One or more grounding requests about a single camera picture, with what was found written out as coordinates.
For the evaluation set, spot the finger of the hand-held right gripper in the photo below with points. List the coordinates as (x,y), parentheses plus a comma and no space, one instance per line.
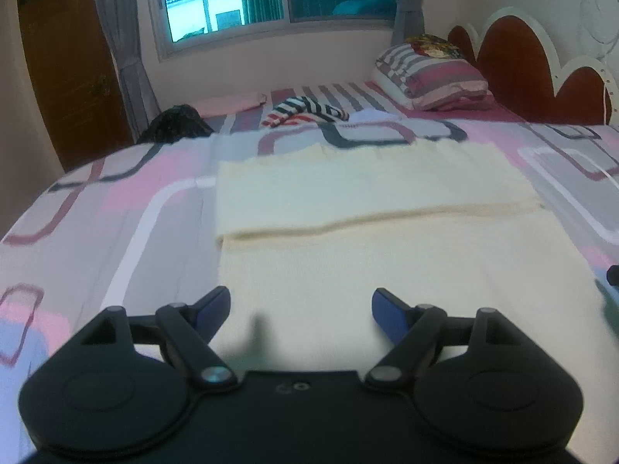
(614,275)

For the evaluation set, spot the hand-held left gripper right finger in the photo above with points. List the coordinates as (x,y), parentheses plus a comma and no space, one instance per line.
(389,314)

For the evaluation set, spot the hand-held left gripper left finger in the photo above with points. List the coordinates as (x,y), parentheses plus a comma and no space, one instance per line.
(213,307)

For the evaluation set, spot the cream knit sweater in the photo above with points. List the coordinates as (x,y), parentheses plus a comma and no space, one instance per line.
(338,261)

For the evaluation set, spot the pink grey patterned blanket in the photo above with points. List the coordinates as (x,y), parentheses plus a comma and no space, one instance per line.
(121,212)

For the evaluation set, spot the dark cloth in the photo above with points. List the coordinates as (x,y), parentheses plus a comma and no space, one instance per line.
(176,125)

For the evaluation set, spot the pink folded cloth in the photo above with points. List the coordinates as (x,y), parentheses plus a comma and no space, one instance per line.
(227,104)

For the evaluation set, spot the black white striped garment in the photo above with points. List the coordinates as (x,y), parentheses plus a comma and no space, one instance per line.
(300,110)

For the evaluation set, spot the striped bed sheet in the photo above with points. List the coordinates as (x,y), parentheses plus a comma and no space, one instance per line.
(348,93)

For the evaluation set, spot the red and white headboard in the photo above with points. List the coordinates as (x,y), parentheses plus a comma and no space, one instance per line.
(517,63)

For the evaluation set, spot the striped pillow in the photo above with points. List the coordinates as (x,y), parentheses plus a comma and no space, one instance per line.
(445,80)

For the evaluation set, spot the floral cloth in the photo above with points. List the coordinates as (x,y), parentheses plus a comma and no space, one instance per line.
(435,47)

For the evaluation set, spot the wooden door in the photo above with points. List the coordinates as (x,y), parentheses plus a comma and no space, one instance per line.
(67,67)

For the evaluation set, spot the grey curtain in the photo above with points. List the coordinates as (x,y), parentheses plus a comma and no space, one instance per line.
(408,0)
(123,34)

